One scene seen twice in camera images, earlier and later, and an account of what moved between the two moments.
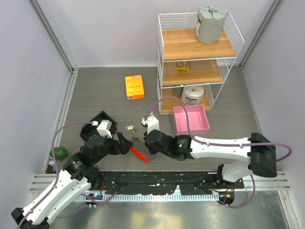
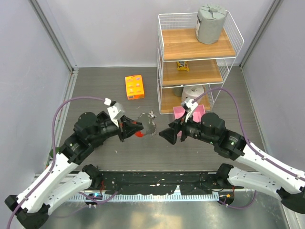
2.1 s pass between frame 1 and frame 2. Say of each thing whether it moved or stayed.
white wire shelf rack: stayed
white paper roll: stayed
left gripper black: moved
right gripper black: moved
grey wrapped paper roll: stayed
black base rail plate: stayed
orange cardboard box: stayed
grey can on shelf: stayed
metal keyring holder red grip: moved
